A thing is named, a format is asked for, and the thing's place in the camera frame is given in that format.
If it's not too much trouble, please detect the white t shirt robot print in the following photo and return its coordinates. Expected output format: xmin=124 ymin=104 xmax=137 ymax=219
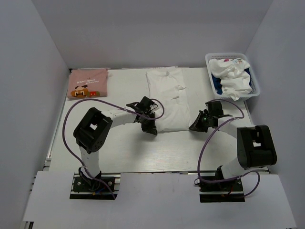
xmin=146 ymin=67 xmax=191 ymax=133

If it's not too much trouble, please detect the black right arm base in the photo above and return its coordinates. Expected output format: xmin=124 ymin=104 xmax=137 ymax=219
xmin=194 ymin=178 xmax=245 ymax=203

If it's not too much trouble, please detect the blue t shirt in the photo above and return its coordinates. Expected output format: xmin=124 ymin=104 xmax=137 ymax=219
xmin=211 ymin=68 xmax=252 ymax=95

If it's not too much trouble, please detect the white t shirt colourful print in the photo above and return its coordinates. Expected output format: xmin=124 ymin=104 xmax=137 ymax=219
xmin=209 ymin=58 xmax=252 ymax=101

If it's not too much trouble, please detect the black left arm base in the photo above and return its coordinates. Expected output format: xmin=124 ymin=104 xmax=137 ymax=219
xmin=70 ymin=174 xmax=121 ymax=200

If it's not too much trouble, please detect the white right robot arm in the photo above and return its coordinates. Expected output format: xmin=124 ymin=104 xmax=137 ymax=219
xmin=189 ymin=99 xmax=277 ymax=190

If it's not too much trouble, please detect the folded pink t shirt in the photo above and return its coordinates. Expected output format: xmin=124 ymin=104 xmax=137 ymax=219
xmin=66 ymin=68 xmax=108 ymax=100

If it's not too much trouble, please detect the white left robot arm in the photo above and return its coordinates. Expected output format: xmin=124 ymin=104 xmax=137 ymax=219
xmin=73 ymin=96 xmax=158 ymax=190

